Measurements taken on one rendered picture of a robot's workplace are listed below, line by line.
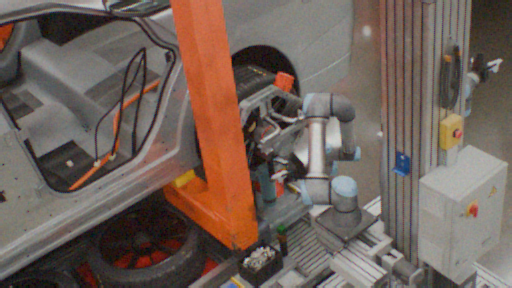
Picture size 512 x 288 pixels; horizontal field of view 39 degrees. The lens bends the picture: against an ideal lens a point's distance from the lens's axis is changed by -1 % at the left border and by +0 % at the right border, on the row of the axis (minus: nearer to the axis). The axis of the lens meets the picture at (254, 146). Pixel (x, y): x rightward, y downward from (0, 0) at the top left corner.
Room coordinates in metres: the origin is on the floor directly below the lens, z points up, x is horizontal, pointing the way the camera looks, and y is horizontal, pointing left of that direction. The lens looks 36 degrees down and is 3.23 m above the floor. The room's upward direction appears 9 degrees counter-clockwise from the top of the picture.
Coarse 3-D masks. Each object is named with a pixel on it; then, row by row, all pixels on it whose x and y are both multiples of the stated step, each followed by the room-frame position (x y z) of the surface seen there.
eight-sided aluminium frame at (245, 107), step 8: (272, 88) 3.39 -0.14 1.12; (280, 88) 3.41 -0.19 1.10; (256, 96) 3.35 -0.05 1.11; (264, 96) 3.33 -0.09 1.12; (272, 96) 3.36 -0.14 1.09; (280, 96) 3.40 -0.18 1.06; (288, 96) 3.43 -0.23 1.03; (296, 96) 3.46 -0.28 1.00; (240, 104) 3.30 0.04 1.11; (248, 104) 3.27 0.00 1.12; (256, 104) 3.29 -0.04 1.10; (240, 112) 3.28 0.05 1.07; (248, 112) 3.26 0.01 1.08; (296, 112) 3.47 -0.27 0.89; (304, 128) 3.48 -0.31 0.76; (296, 136) 3.45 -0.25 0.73; (296, 144) 3.44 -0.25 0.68; (280, 168) 3.36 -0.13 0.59; (256, 176) 3.25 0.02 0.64
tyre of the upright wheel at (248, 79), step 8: (248, 64) 3.65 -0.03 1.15; (240, 72) 3.52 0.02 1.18; (248, 72) 3.51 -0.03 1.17; (256, 72) 3.52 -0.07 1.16; (264, 72) 3.54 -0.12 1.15; (240, 80) 3.43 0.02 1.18; (248, 80) 3.42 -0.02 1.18; (256, 80) 3.42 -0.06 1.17; (264, 80) 3.44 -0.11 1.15; (272, 80) 3.48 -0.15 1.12; (240, 88) 3.36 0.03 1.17; (248, 88) 3.38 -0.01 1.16; (256, 88) 3.41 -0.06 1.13; (264, 88) 3.44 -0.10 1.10; (240, 96) 3.34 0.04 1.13; (248, 96) 3.37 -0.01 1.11; (200, 152) 3.32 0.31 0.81; (256, 168) 3.37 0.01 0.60
